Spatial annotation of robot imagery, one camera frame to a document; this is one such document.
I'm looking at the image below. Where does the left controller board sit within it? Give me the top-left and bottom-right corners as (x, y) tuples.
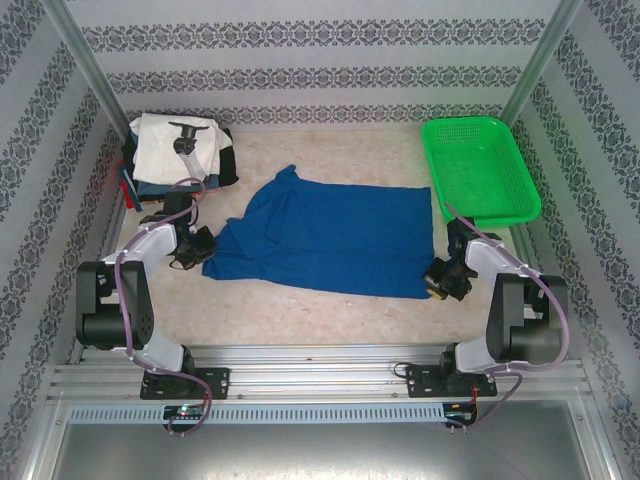
(163, 405), (206, 420)

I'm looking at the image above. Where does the blue t-shirt with print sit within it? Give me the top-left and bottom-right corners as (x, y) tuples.
(201, 163), (435, 301)

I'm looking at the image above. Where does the green plastic basket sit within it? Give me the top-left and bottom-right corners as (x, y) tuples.
(421, 115), (544, 229)

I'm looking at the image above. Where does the controller board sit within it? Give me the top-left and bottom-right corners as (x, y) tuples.
(163, 405), (206, 420)
(444, 402), (479, 426)

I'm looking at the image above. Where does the grey slotted cable duct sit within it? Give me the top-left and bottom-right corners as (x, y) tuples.
(67, 403), (446, 424)

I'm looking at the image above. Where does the white printed t-shirt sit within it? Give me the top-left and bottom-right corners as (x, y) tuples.
(132, 113), (234, 187)

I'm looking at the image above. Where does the aluminium side rail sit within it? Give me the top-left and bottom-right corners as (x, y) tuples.
(68, 197), (126, 364)
(508, 224), (576, 361)

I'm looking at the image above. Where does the grey-blue t-shirt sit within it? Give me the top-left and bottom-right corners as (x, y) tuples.
(135, 172), (224, 197)

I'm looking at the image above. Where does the right controller board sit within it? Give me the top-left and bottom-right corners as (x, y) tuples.
(444, 402), (479, 426)

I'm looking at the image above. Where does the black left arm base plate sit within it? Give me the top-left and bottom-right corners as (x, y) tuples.
(139, 367), (231, 401)

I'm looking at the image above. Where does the aluminium mounting rail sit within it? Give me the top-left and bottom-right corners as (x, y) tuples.
(47, 344), (594, 401)

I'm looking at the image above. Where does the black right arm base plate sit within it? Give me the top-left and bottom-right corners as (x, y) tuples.
(404, 364), (499, 399)

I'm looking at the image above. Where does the aluminium frame post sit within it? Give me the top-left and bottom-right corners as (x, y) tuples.
(501, 0), (584, 121)
(38, 0), (132, 146)

